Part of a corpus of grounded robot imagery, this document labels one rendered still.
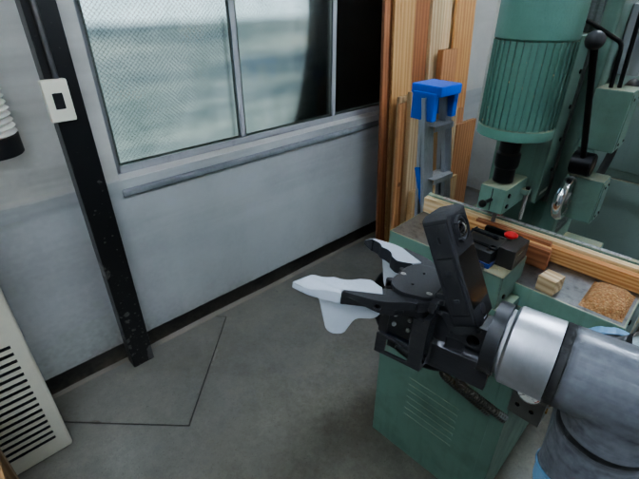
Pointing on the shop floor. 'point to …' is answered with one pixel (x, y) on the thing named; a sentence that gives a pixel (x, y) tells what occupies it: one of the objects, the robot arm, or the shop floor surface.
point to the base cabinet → (443, 421)
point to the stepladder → (438, 89)
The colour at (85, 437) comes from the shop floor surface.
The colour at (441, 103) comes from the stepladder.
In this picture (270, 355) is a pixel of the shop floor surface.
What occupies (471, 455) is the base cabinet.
